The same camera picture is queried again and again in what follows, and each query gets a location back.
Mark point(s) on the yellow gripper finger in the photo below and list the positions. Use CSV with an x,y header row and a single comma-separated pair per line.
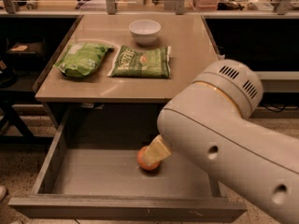
x,y
157,150

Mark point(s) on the open grey top drawer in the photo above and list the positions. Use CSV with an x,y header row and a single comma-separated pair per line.
x,y
91,172

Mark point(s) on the orange fruit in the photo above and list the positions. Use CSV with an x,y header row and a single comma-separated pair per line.
x,y
141,162

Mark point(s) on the black side stand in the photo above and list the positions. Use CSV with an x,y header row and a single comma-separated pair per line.
x,y
22,62

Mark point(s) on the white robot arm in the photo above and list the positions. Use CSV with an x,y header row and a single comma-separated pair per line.
x,y
208,124

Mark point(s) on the green Kettle chip bag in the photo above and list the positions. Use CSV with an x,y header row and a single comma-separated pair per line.
x,y
152,63

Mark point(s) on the white shoe tip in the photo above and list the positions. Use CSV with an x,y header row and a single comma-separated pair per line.
x,y
3,193

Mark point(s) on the white bowl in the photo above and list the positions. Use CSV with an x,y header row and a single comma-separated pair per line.
x,y
144,32

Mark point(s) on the light green snack bag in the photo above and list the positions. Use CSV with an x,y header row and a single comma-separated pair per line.
x,y
82,59

